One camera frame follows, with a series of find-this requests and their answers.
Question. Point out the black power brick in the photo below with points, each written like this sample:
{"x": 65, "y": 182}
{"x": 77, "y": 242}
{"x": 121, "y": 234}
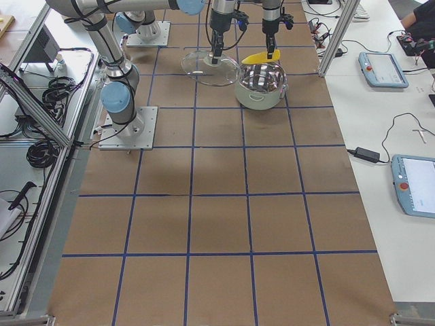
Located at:
{"x": 366, "y": 154}

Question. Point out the far teach pendant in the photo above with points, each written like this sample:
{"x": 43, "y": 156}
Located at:
{"x": 382, "y": 70}

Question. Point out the person forearm dark sleeve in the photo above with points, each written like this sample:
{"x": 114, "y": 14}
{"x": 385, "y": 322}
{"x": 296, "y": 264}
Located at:
{"x": 421, "y": 20}

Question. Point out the aluminium frame post right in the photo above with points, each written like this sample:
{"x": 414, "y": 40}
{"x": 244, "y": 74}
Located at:
{"x": 337, "y": 36}

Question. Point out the near teach pendant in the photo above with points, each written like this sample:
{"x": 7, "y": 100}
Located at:
{"x": 413, "y": 179}

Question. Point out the yellow corn cob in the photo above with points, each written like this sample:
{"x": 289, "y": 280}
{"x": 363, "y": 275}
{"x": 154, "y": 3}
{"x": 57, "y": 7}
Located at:
{"x": 262, "y": 57}

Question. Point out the teach pendant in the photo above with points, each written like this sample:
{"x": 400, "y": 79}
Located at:
{"x": 382, "y": 70}
{"x": 413, "y": 179}

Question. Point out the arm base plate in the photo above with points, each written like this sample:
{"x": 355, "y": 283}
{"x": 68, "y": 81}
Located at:
{"x": 139, "y": 134}
{"x": 159, "y": 35}

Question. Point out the grey control box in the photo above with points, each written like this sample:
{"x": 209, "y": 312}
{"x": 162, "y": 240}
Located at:
{"x": 44, "y": 49}

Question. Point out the aluminium frame rail left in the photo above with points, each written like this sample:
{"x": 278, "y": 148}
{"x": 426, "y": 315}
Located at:
{"x": 15, "y": 86}

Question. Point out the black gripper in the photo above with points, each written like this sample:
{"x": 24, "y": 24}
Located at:
{"x": 270, "y": 26}
{"x": 217, "y": 24}

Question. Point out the white t-shaped tool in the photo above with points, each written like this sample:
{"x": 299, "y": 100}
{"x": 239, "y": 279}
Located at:
{"x": 420, "y": 132}

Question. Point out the white steel cooking pot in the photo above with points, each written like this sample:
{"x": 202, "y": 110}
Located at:
{"x": 261, "y": 86}

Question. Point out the glass pot lid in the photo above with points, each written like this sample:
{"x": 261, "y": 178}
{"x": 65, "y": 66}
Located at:
{"x": 205, "y": 69}

